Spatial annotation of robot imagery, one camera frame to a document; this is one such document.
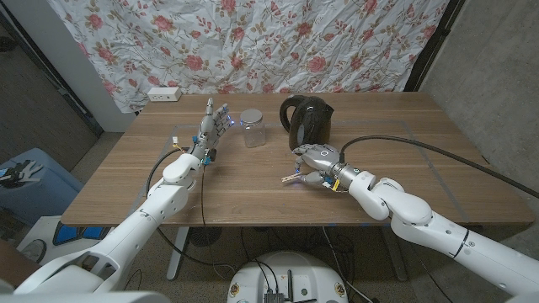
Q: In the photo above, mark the white power strip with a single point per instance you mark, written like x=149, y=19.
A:
x=164, y=94

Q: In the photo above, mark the grey table leg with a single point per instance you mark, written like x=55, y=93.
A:
x=396, y=256

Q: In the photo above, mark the black and white gloves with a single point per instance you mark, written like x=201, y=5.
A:
x=19, y=173

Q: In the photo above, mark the white robot mobile base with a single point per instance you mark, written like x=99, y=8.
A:
x=286, y=269

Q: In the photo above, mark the black round fan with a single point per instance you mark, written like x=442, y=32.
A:
x=205, y=235

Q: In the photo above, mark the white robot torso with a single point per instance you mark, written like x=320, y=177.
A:
x=84, y=297

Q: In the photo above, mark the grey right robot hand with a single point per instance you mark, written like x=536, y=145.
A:
x=322, y=157

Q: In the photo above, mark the clear jar with metal lid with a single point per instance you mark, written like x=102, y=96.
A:
x=253, y=130

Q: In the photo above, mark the white table leg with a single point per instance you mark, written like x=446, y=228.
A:
x=177, y=256

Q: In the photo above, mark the floral backdrop sheet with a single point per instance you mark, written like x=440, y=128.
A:
x=252, y=42

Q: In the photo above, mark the black electronics box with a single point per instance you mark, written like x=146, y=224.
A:
x=274, y=298

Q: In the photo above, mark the white board with blue patches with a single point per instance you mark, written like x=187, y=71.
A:
x=71, y=233

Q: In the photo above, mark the black antenna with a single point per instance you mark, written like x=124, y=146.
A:
x=290, y=286

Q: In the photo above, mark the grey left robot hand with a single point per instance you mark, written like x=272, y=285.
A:
x=208, y=130

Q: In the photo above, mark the black electric kettle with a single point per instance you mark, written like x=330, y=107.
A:
x=311, y=122

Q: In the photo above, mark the wooden clothespin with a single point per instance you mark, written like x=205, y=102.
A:
x=289, y=178

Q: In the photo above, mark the blue storage bin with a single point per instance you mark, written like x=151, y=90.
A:
x=38, y=198

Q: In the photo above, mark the black backdrop stand pole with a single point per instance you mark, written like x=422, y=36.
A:
x=433, y=46

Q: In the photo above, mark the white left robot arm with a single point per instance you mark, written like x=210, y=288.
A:
x=139, y=223

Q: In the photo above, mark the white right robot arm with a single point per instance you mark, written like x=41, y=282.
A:
x=408, y=210

